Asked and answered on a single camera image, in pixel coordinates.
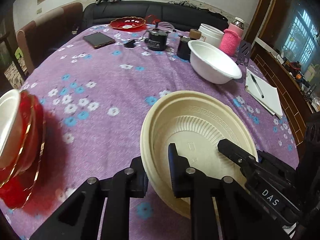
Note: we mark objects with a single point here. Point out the wooden door frame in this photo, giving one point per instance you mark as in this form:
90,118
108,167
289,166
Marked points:
265,10

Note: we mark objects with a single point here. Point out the black pen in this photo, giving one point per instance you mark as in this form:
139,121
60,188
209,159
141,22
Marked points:
257,86

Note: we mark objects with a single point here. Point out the white plastic tub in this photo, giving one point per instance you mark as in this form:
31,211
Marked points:
212,35

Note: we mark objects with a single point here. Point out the white notebook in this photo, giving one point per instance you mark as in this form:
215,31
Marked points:
265,95

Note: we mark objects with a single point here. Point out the black phone stand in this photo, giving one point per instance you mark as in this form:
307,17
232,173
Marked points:
243,52

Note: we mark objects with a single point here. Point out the black leather sofa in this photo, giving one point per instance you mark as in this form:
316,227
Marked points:
140,10

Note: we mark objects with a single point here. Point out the wall socket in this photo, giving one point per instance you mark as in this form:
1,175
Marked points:
39,11

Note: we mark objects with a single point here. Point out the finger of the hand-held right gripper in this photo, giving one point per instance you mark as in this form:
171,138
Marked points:
275,163
235,155

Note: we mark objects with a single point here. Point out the brown tape roll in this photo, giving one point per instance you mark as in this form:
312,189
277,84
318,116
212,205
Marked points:
195,34

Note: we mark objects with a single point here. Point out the black cylindrical device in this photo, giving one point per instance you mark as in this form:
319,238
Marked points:
157,40

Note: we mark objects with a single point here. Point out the brown armchair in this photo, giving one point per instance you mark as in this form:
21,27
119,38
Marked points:
50,30

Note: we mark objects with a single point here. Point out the small black adapter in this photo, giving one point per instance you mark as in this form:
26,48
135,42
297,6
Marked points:
129,44

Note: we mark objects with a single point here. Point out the window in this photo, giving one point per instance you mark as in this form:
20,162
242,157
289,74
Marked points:
305,35

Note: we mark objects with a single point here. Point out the pink knitted bottle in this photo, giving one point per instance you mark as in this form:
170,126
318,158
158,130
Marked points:
231,40

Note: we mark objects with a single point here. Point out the white paper bowl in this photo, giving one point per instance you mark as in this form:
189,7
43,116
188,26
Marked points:
212,60
7,120

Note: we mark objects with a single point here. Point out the wooden sideboard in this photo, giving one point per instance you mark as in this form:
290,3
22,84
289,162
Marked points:
282,80

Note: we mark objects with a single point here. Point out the large red plate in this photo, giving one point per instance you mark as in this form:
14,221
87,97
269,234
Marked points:
15,195

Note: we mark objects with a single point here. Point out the small red plate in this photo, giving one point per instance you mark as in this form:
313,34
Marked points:
127,24

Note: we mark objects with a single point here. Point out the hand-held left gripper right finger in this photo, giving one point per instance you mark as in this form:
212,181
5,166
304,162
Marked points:
175,170

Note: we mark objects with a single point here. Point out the black smartphone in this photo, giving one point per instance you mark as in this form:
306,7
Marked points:
98,40

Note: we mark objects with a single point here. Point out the small black box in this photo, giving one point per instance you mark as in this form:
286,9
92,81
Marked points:
183,48

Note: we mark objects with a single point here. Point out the purple floral tablecloth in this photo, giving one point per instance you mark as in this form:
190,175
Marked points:
105,85

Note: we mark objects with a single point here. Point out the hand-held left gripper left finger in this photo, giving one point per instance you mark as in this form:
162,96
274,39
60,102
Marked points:
137,180

